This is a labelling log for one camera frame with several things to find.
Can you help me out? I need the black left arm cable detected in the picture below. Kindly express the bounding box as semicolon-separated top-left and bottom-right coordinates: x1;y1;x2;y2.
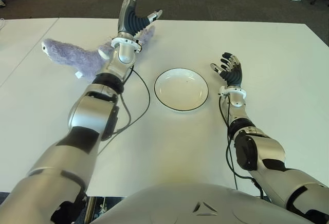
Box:
96;64;151;156

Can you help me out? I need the silver robot torso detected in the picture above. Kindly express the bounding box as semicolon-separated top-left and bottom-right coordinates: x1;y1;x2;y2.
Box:
91;182;318;224

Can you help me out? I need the metal table leg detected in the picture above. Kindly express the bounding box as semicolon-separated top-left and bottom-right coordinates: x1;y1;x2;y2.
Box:
86;197;97;224

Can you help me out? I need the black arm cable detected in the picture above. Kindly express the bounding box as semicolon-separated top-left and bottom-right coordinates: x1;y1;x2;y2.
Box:
218;94;266;199
96;64;151;156

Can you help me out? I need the purple plush doll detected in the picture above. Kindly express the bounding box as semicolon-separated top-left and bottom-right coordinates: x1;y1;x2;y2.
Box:
41;25;156;82

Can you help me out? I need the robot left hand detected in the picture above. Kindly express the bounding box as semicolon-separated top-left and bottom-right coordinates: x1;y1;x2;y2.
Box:
117;0;163;39

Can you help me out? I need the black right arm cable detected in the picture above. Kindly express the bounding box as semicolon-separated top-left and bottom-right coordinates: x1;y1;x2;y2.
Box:
218;94;266;199

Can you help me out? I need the white plate black rim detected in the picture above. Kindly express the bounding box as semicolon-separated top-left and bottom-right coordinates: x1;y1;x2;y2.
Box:
154;67;209;112

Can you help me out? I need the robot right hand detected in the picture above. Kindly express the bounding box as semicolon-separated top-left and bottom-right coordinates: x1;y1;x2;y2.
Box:
210;52;244;88

